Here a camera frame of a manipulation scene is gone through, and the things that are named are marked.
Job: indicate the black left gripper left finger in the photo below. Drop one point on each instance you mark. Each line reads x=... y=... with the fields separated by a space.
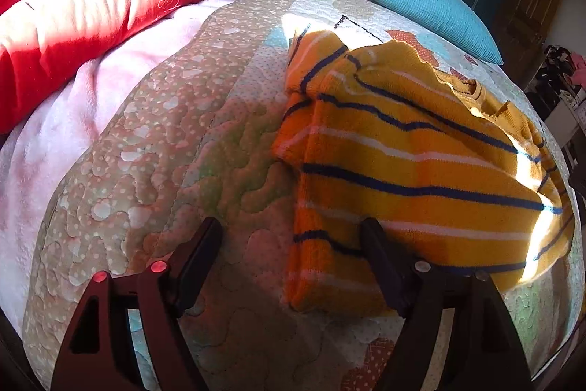
x=97 y=351

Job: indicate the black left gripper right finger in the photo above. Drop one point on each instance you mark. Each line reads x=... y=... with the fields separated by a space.
x=484 y=350

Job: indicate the yellow striped knit sweater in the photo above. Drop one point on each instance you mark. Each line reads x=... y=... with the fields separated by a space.
x=462 y=179

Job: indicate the pile of clothes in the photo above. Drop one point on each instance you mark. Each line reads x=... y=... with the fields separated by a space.
x=554 y=81

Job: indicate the pink fleece blanket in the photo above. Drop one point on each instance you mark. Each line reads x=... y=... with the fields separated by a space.
x=68 y=120

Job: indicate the quilted heart-pattern bedspread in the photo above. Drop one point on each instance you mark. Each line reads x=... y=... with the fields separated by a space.
x=314 y=351

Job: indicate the blue knit cushion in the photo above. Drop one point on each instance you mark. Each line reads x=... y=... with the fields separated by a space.
x=452 y=20

